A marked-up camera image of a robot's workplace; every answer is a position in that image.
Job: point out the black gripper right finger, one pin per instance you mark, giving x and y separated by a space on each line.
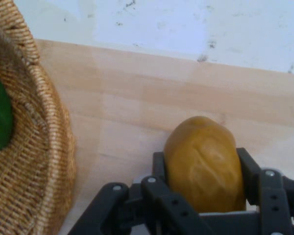
272 191

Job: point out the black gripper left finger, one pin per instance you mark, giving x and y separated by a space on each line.
147 200

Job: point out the yellow-brown potato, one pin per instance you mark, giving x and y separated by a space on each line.
205 166

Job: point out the light wooden board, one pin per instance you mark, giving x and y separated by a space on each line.
161 102

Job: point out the woven wicker basket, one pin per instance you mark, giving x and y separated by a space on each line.
29 147

